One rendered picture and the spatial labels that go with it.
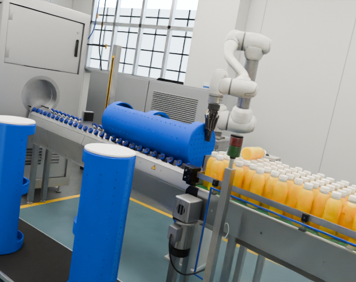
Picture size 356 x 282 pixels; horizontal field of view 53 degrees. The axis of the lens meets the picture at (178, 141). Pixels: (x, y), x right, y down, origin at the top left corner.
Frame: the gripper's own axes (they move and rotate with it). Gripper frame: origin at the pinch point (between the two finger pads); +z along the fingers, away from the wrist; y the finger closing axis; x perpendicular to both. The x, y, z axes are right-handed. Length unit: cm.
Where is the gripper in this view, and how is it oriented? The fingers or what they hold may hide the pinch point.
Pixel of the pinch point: (208, 135)
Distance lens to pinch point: 222.6
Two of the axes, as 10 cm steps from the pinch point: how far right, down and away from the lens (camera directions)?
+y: 6.6, 0.0, 7.5
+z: -1.7, 9.7, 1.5
